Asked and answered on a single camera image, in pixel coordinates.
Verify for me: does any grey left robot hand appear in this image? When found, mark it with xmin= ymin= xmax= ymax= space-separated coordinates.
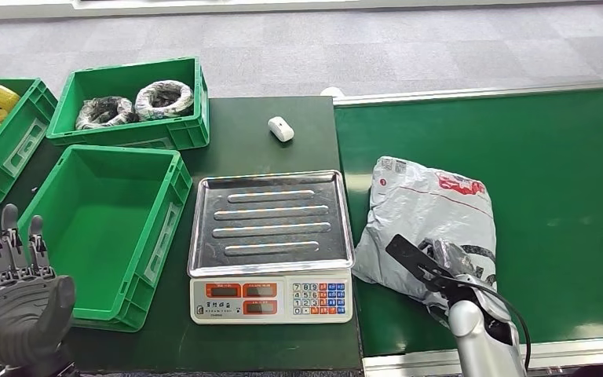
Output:
xmin=0 ymin=196 xmax=77 ymax=368

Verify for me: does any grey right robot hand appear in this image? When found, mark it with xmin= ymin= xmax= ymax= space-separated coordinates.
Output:
xmin=418 ymin=237 xmax=491 ymax=284

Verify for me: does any grey plastic mailer package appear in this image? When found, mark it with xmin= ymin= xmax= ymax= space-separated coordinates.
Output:
xmin=352 ymin=156 xmax=498 ymax=330

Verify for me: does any large empty green crate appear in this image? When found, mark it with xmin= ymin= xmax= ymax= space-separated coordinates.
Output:
xmin=17 ymin=145 xmax=194 ymax=333

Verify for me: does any green crate holding yellow packages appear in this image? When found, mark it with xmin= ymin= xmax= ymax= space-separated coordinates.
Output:
xmin=0 ymin=78 xmax=59 ymax=207

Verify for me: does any white electronic scale steel tray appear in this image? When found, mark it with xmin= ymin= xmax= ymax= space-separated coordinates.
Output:
xmin=187 ymin=170 xmax=356 ymax=326

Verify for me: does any small white plastic device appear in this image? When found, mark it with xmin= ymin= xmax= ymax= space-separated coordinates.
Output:
xmin=267 ymin=115 xmax=296 ymax=144

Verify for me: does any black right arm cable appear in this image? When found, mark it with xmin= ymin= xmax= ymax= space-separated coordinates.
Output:
xmin=437 ymin=274 xmax=533 ymax=372

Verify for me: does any wrapped black wire coil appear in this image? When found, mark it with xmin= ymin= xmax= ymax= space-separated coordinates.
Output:
xmin=133 ymin=79 xmax=196 ymax=123
xmin=75 ymin=96 xmax=141 ymax=131

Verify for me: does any green crate holding wire coils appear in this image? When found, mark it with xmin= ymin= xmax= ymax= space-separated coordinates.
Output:
xmin=46 ymin=57 xmax=211 ymax=152

